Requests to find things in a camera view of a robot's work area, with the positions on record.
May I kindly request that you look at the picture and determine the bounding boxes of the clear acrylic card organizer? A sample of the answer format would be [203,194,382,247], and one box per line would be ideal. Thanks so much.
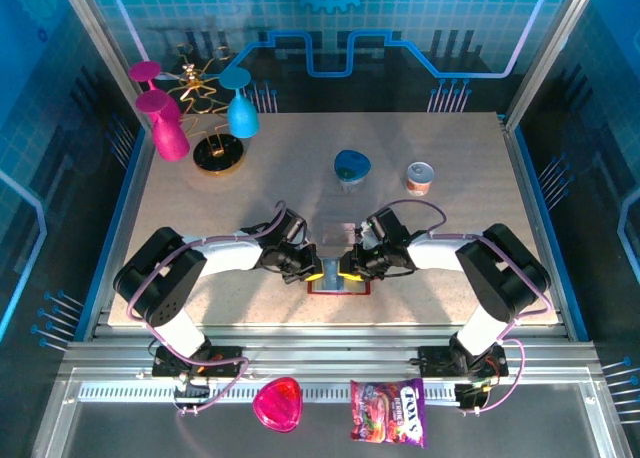
[317,192,364,257]

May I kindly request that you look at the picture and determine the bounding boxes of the small orange tin can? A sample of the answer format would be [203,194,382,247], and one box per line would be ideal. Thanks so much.
[404,161,434,198]

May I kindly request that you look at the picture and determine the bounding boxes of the white slotted cable duct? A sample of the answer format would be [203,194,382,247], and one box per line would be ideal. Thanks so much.
[77,380,461,404]

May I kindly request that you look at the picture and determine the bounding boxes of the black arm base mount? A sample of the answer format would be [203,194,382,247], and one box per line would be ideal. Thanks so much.
[151,345,246,379]
[416,345,509,379]

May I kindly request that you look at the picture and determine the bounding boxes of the blue VIP card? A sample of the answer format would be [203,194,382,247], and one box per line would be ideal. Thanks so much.
[323,259,345,290]

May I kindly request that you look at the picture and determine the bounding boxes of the aluminium extrusion frame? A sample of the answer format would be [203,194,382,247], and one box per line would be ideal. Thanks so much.
[29,0,640,458]

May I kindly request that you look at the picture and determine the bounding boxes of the pink wine glass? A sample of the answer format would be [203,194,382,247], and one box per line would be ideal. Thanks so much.
[128,61,164,94]
[135,88,192,163]

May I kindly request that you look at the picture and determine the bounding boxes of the blue heart-shaped container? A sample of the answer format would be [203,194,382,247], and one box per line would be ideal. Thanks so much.
[333,149,372,195]

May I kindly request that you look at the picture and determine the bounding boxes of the purple candy bag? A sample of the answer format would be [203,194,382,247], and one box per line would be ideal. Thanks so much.
[348,377,429,449]

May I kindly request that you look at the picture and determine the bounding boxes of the gold wire rack black base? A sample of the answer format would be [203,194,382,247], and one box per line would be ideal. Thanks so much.
[164,42,249,177]

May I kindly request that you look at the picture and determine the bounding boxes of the pink heart shaped container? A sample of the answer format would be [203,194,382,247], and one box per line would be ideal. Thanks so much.
[252,376,305,434]

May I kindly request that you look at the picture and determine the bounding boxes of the blue wine glass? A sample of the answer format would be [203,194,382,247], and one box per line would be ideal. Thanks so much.
[218,67,261,140]

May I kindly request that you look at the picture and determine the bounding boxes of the small electronics board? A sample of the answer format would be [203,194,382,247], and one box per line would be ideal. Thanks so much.
[172,377,212,415]
[453,381,495,413]

